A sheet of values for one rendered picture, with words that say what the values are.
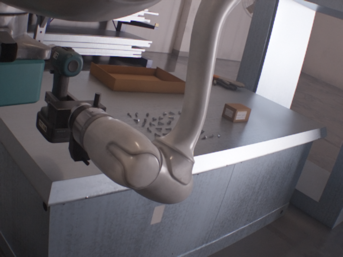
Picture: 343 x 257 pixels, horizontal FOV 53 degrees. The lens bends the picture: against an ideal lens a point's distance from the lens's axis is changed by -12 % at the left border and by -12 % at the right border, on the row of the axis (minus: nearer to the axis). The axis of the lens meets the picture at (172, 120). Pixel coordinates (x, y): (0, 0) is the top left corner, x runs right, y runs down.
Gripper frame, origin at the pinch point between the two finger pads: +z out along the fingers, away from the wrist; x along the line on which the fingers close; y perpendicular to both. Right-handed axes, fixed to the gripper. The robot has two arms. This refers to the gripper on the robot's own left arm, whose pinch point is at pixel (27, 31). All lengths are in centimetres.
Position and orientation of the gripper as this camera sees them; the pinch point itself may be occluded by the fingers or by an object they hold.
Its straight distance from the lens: 100.8
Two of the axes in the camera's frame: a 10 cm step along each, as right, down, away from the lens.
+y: 6.3, -1.1, 7.7
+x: -7.4, -3.8, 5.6
